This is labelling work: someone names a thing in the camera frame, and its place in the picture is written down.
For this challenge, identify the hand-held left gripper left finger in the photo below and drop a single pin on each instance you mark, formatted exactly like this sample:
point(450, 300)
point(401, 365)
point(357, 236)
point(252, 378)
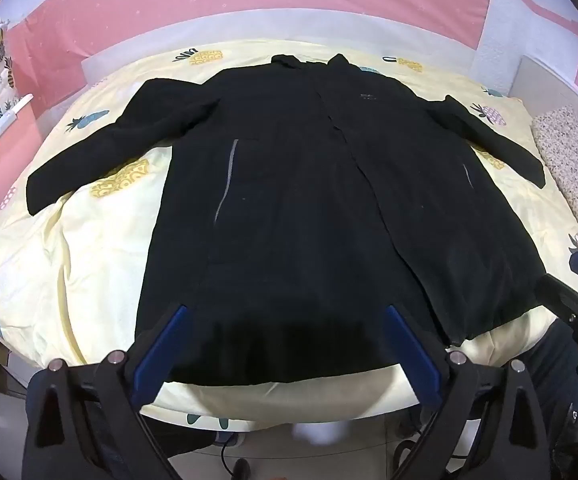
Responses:
point(160, 346)

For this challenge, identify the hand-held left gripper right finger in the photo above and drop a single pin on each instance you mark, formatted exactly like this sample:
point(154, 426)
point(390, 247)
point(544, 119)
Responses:
point(414, 350)

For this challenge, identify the floral speckled cushion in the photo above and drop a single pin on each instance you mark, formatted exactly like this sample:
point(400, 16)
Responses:
point(571, 160)

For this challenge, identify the white rail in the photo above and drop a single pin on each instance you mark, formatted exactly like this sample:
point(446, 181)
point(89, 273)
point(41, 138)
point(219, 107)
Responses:
point(6, 120)

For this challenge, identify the person's leg in dark pants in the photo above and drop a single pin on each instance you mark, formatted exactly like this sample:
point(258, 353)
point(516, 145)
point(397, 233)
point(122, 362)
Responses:
point(554, 375)

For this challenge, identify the black long coat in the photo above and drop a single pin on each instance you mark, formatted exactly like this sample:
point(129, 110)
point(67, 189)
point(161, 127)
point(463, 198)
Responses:
point(294, 210)

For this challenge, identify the yellow pineapple print bed sheet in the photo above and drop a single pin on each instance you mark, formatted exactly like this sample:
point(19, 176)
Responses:
point(94, 260)

